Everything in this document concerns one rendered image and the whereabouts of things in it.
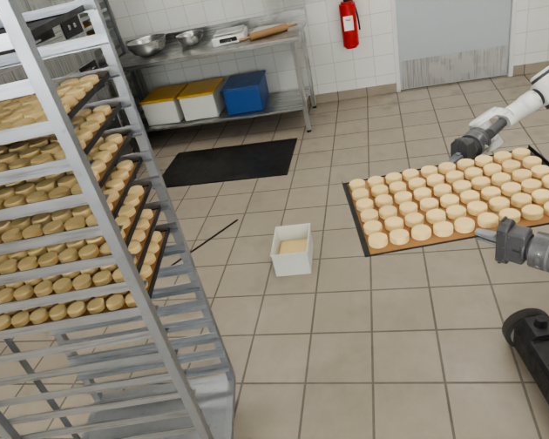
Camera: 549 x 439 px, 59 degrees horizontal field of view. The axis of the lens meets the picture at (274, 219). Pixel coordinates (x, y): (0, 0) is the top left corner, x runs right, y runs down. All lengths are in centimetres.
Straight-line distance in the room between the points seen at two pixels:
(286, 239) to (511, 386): 151
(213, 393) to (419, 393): 86
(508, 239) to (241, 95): 374
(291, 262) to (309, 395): 85
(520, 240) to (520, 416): 107
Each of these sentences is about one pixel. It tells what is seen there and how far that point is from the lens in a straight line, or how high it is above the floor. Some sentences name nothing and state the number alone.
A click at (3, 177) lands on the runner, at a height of 141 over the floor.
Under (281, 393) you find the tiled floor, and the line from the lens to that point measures 229.
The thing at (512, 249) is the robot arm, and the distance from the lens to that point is 129.
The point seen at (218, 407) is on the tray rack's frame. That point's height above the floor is 15.
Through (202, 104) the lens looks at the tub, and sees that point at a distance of 487.
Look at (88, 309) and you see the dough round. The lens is 147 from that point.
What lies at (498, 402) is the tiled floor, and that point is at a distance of 223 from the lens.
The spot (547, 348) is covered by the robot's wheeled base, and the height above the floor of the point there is 19.
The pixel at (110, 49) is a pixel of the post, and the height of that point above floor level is 156.
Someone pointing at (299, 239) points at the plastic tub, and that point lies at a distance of 305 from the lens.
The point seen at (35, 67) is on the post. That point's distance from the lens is 108.
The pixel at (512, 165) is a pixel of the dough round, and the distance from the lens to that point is 160.
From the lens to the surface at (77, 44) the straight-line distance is 153.
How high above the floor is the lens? 179
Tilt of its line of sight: 32 degrees down
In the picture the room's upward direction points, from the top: 14 degrees counter-clockwise
